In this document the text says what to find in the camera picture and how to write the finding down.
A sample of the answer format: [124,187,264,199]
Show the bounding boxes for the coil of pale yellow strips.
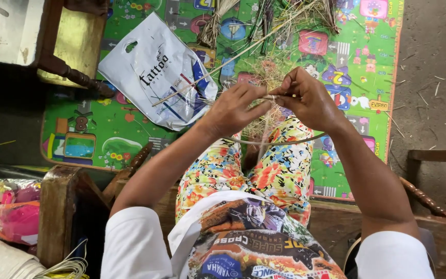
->
[33,238,90,279]

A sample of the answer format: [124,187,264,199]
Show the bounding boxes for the loose bundle of straw stalks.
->
[276,0,340,36]

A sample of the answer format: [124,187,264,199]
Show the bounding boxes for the heap of loose straw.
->
[242,55,298,137]

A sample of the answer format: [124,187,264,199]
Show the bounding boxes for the long thin pale stick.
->
[152,0,321,107]

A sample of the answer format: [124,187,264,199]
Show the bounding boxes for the pink items in clear wrap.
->
[0,178,42,247]

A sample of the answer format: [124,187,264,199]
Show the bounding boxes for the white printed plastic bag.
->
[97,12,219,132]

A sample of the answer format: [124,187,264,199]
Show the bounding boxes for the pale straw braid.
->
[257,94,282,104]

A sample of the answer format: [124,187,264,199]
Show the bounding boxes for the brown wooden armchair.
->
[36,141,446,279]

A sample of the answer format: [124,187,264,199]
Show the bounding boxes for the white metal cabinet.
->
[0,0,46,67]

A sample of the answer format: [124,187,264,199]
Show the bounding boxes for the colourful children's play mat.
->
[40,0,405,202]

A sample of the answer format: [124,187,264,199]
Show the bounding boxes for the floral patterned trousers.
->
[174,115,315,228]

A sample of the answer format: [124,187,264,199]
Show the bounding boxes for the bundle of green purple stalks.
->
[248,0,276,56]

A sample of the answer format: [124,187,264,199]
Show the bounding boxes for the white printed t-shirt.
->
[100,189,435,279]

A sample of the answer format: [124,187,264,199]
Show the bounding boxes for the dark wooden chair, golden seat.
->
[33,0,116,99]

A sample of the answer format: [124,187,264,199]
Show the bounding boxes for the thin curved rattan strip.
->
[222,133,329,147]

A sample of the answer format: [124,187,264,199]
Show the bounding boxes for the tied bundle of dried grass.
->
[196,0,241,50]

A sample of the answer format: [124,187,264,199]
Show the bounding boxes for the person's right hand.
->
[269,66,344,133]

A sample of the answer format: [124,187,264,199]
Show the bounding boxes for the person's left hand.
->
[207,83,273,137]

